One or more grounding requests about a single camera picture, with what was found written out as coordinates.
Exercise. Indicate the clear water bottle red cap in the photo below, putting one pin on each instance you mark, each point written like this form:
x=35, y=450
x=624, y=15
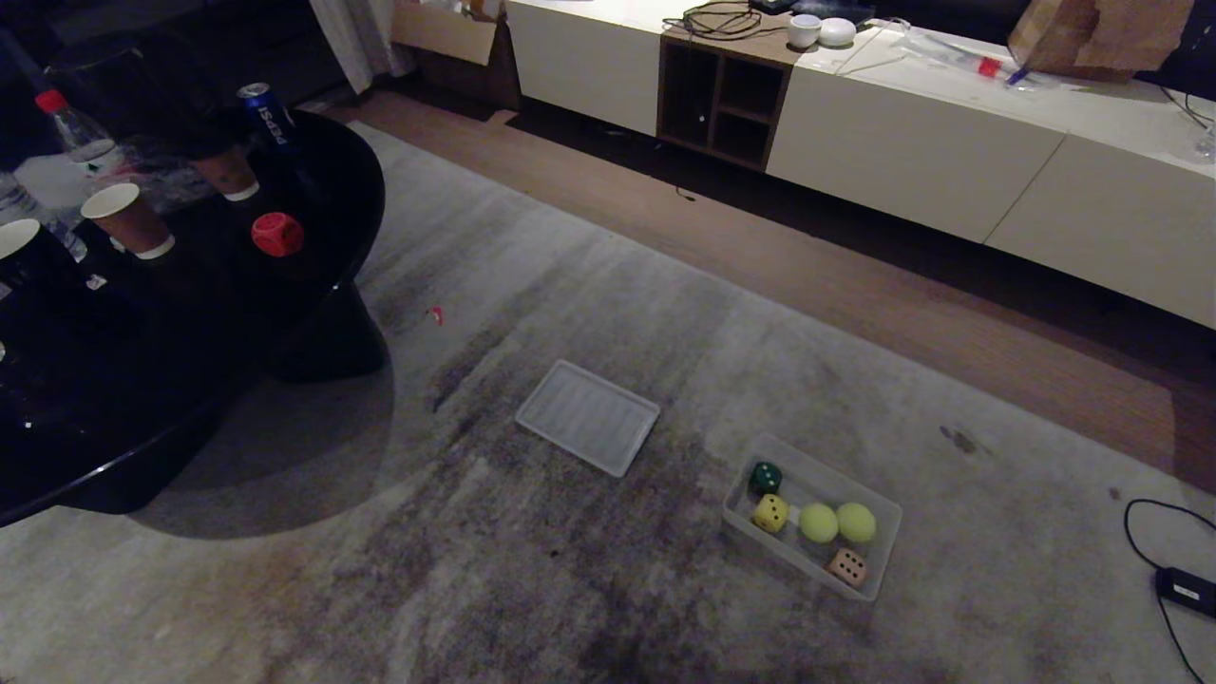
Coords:
x=81, y=138

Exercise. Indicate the wooden open shelf unit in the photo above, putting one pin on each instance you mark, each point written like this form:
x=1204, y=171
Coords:
x=722, y=100

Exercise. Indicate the grey carpet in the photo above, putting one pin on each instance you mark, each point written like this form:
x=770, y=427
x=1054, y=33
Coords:
x=570, y=475

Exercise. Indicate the clear plastic bag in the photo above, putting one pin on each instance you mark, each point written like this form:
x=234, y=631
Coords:
x=936, y=49

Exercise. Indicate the cardboard box on cabinet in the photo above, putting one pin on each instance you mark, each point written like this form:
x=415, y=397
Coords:
x=1092, y=33

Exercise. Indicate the clear plastic lid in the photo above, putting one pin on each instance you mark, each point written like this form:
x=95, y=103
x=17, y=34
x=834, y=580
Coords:
x=588, y=416

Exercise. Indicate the white curtain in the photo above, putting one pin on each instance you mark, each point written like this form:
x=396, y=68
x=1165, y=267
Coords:
x=356, y=38

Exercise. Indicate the red die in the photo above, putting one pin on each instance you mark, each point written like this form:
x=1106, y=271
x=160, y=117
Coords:
x=277, y=234

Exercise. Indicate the black round coffee table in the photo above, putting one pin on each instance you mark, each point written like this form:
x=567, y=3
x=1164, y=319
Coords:
x=190, y=361

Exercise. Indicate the green die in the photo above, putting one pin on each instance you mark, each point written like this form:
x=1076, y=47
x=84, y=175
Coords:
x=766, y=477

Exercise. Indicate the yellow die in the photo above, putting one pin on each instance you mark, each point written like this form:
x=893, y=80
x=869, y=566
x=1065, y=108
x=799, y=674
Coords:
x=770, y=513

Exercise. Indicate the brown paper cup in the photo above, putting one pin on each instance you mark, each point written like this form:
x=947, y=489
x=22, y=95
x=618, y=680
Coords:
x=128, y=219
x=230, y=176

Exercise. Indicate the white low sideboard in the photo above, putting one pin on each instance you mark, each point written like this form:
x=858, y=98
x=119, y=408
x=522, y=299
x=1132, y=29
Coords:
x=950, y=142

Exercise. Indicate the yellow-green tennis ball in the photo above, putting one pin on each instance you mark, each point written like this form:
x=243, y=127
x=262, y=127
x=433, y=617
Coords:
x=857, y=522
x=818, y=522

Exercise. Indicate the orange die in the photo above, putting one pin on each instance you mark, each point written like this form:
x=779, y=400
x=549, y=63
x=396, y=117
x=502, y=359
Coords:
x=847, y=566

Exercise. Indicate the white cup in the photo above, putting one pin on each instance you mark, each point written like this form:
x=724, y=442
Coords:
x=804, y=30

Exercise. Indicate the white round bowl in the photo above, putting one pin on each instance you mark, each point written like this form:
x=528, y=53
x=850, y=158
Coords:
x=837, y=31

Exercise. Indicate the black paper cup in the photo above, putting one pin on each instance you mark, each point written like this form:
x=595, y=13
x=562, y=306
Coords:
x=28, y=261

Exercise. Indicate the clear plastic box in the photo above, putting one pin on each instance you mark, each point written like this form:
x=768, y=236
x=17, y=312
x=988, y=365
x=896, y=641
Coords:
x=879, y=551

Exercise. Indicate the blue soda can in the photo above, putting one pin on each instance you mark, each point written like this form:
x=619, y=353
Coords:
x=268, y=116

